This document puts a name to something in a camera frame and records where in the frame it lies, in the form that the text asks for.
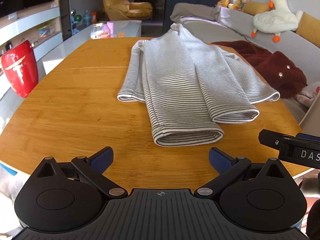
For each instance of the dark fish tank cabinet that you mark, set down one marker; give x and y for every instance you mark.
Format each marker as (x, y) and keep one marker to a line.
(172, 7)

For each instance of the orange snack bag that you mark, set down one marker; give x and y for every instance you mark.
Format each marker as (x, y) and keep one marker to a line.
(94, 17)

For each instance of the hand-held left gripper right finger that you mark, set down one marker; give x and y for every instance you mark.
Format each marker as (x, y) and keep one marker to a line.
(221, 158)

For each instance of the red vase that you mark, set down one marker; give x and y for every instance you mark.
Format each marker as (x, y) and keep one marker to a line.
(20, 67)

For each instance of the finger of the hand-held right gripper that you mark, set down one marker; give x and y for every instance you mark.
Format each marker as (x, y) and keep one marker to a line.
(271, 140)

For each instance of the blue toy figure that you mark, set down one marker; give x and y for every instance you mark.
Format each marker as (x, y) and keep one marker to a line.
(75, 21)

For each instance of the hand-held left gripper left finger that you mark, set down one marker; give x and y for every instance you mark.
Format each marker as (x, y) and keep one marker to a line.
(101, 158)

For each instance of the clear snack jar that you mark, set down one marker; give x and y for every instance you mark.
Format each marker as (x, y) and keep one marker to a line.
(99, 31)

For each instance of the small orange packet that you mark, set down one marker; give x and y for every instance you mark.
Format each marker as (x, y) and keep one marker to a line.
(121, 34)

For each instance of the yellow plush toy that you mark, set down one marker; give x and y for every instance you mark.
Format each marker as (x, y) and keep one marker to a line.
(223, 3)

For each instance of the white coffee table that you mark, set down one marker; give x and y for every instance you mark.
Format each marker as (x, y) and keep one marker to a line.
(75, 37)

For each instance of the large yellow cushion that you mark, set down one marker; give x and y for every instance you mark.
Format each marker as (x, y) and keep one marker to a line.
(311, 28)

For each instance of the dark tall cabinet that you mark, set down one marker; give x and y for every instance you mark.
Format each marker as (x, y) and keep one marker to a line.
(63, 5)

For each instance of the blue water bottle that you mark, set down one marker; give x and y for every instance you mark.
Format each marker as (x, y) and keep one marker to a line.
(87, 18)

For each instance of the white goose plush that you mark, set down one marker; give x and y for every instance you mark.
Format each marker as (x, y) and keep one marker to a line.
(272, 20)

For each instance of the grey sofa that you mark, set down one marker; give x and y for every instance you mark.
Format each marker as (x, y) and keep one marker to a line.
(295, 52)

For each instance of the box of colourful toys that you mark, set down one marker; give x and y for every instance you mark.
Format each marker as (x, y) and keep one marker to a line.
(46, 30)

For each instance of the beige blanket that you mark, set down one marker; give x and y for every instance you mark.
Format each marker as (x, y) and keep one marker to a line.
(192, 11)

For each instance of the dark red fleece jacket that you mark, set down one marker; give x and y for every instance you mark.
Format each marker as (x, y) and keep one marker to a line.
(270, 65)

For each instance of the small yellow cushion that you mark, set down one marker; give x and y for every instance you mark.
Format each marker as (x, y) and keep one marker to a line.
(255, 8)

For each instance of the pink printed cloth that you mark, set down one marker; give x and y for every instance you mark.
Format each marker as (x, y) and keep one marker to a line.
(308, 97)

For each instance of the white shelf cabinet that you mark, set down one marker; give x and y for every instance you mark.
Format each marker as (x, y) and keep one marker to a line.
(37, 43)

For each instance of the yellow armchair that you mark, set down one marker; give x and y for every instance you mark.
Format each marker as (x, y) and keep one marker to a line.
(117, 7)

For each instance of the pink cup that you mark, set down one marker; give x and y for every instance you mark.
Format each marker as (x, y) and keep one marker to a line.
(110, 26)

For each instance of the grey striped shirt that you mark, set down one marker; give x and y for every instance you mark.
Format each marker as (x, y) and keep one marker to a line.
(175, 80)

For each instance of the duck plush toy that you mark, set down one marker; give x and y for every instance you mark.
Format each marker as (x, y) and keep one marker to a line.
(236, 3)

